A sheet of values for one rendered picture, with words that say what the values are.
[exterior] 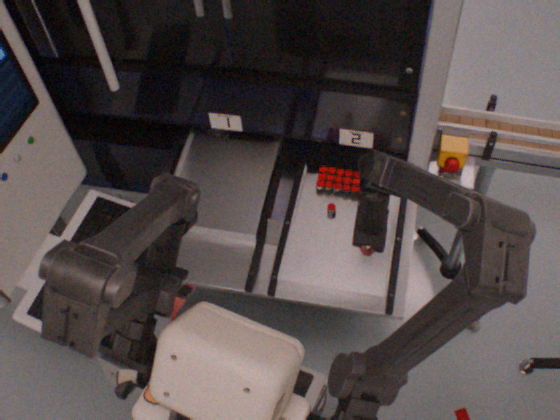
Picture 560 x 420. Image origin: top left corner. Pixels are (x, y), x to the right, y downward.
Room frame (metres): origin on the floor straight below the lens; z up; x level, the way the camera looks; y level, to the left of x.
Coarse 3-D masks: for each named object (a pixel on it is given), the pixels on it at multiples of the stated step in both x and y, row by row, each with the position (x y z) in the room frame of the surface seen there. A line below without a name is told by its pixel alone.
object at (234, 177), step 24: (192, 144) 1.14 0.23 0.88; (216, 144) 1.13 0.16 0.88; (240, 144) 1.12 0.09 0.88; (264, 144) 1.11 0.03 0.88; (192, 168) 1.05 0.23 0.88; (216, 168) 1.04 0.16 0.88; (240, 168) 1.03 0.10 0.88; (264, 168) 1.03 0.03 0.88; (216, 192) 0.96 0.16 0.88; (240, 192) 0.95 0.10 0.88; (264, 192) 0.95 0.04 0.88; (216, 216) 0.89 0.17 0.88; (240, 216) 0.88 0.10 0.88
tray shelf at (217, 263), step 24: (288, 144) 1.10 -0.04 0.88; (312, 144) 1.09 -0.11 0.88; (168, 168) 1.06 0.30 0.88; (288, 168) 1.02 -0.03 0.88; (312, 168) 1.01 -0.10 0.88; (336, 168) 1.00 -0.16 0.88; (288, 192) 0.94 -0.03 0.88; (408, 216) 0.83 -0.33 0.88; (192, 240) 0.82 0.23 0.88; (216, 240) 0.82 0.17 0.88; (240, 240) 0.81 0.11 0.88; (408, 240) 0.76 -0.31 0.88; (192, 264) 0.75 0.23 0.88; (216, 264) 0.75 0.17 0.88; (240, 264) 0.74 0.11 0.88; (408, 264) 0.69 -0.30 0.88; (216, 288) 0.69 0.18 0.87; (240, 288) 0.68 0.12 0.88; (264, 288) 0.67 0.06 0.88; (288, 288) 0.66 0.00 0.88; (360, 312) 0.58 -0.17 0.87; (384, 312) 0.57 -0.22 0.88
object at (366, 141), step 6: (342, 132) 1.00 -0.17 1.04; (348, 132) 0.99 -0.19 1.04; (354, 132) 0.99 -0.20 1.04; (360, 132) 0.99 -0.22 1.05; (366, 132) 0.98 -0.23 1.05; (342, 138) 1.00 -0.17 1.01; (348, 138) 0.99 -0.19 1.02; (360, 138) 0.99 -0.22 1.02; (366, 138) 0.98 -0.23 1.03; (372, 138) 0.98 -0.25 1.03; (348, 144) 0.99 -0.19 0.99; (354, 144) 0.99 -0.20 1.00; (366, 144) 0.98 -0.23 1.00; (372, 144) 0.98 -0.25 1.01
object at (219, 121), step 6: (210, 114) 1.10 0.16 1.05; (216, 114) 1.09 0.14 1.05; (222, 114) 1.09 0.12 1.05; (210, 120) 1.10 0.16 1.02; (216, 120) 1.09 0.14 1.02; (222, 120) 1.09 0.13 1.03; (234, 120) 1.08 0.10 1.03; (240, 120) 1.07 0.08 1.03; (216, 126) 1.09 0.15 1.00; (222, 126) 1.09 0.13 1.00; (234, 126) 1.08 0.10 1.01; (240, 126) 1.07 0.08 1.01
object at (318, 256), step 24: (312, 192) 0.93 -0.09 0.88; (312, 216) 0.86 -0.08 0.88; (336, 216) 0.85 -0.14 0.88; (288, 240) 0.78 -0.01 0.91; (312, 240) 0.79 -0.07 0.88; (336, 240) 0.78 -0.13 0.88; (288, 264) 0.73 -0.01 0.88; (312, 264) 0.72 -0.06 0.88; (336, 264) 0.71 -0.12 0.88; (360, 264) 0.71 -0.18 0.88; (384, 264) 0.70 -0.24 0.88; (312, 288) 0.65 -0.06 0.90; (336, 288) 0.63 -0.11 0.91; (360, 288) 0.64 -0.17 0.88; (384, 288) 0.63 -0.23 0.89
